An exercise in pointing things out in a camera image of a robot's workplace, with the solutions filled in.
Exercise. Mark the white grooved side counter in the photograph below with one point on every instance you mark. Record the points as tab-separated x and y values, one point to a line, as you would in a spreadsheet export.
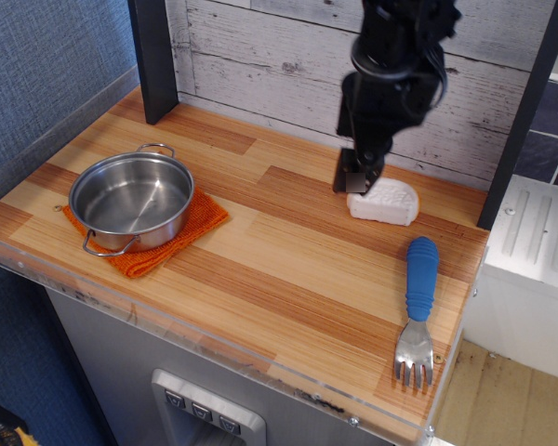
514	307

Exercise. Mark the stainless steel pot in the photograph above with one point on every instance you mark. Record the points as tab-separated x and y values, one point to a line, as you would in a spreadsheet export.
134	201

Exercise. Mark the blue handled metal fork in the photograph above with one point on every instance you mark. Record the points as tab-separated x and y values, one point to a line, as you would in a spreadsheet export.
413	357

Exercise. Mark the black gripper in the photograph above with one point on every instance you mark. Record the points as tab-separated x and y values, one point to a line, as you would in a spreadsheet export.
371	113

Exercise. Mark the clear acrylic edge guard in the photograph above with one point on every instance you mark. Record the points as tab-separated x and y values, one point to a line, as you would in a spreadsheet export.
305	310

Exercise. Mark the left dark shelf post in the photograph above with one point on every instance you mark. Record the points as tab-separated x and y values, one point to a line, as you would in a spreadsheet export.
154	57

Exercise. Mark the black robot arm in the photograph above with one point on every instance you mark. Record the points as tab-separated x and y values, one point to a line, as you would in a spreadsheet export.
399	76

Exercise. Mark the yellow black object on floor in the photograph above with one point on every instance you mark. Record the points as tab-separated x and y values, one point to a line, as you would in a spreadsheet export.
15	432

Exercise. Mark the grey cabinet button panel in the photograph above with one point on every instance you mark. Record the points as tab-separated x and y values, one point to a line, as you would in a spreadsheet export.
193	415

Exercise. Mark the orange knitted towel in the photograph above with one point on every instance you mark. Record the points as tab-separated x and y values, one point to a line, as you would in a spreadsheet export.
205	215

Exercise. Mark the right dark shelf post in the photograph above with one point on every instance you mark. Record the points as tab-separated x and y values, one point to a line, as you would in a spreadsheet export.
535	87

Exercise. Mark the dark shelf post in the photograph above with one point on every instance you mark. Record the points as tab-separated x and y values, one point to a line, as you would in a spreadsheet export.
535	87
154	57

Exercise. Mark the white toy cheese wedge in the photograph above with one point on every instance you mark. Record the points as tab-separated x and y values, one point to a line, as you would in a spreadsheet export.
388	201

